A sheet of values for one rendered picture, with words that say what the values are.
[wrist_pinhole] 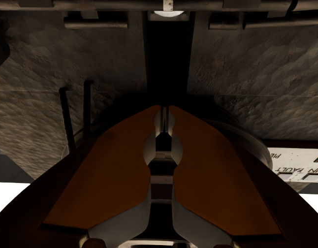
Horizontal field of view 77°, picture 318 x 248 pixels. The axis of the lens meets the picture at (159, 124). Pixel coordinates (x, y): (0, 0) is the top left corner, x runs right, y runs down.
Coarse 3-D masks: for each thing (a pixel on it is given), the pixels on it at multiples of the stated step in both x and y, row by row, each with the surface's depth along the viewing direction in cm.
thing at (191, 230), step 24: (168, 120) 11; (192, 120) 10; (192, 144) 8; (216, 144) 8; (192, 168) 7; (216, 168) 7; (240, 168) 7; (192, 192) 6; (216, 192) 6; (240, 192) 6; (192, 216) 6; (216, 216) 5; (240, 216) 5; (264, 216) 5; (192, 240) 6; (216, 240) 6
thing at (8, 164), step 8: (0, 160) 793; (8, 160) 793; (0, 168) 771; (8, 168) 770; (16, 168) 770; (0, 176) 750; (8, 176) 749; (16, 176) 749; (24, 176) 748; (312, 184) 715; (304, 192) 696; (312, 192) 696
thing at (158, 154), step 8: (104, 128) 32; (216, 128) 31; (96, 136) 32; (160, 136) 28; (168, 136) 28; (232, 136) 31; (240, 136) 33; (80, 144) 34; (160, 144) 27; (168, 144) 27; (248, 144) 33; (160, 152) 26; (168, 152) 26; (256, 152) 33; (152, 160) 28; (160, 160) 27; (168, 160) 27; (264, 160) 35
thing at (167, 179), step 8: (152, 168) 28; (160, 168) 28; (168, 168) 28; (152, 176) 27; (160, 176) 27; (168, 176) 27; (152, 184) 29; (160, 184) 29; (168, 184) 29; (152, 192) 29; (160, 192) 29; (168, 192) 29; (152, 200) 29; (160, 200) 29; (168, 200) 29
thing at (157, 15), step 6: (150, 12) 25; (156, 12) 25; (162, 12) 25; (168, 12) 25; (174, 12) 25; (180, 12) 25; (186, 12) 25; (150, 18) 26; (156, 18) 26; (162, 18) 26; (168, 18) 26; (174, 18) 26; (180, 18) 26; (186, 18) 25
